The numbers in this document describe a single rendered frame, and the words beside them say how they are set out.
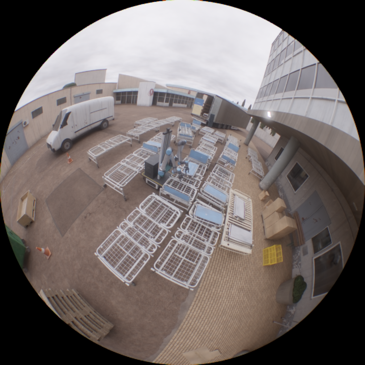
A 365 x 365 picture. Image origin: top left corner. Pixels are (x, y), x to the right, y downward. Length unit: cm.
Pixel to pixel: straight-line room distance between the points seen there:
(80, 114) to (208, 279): 926
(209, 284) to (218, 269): 44
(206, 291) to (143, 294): 138
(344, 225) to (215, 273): 504
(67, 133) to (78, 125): 93
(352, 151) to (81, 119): 991
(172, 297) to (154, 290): 43
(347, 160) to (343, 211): 342
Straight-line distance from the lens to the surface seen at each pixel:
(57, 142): 749
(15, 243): 491
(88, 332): 277
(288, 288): 465
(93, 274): 308
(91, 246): 311
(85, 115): 814
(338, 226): 566
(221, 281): 311
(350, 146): 263
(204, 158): 412
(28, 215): 531
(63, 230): 386
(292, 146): 580
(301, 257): 601
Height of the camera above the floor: 264
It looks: 44 degrees down
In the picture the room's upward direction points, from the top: 18 degrees clockwise
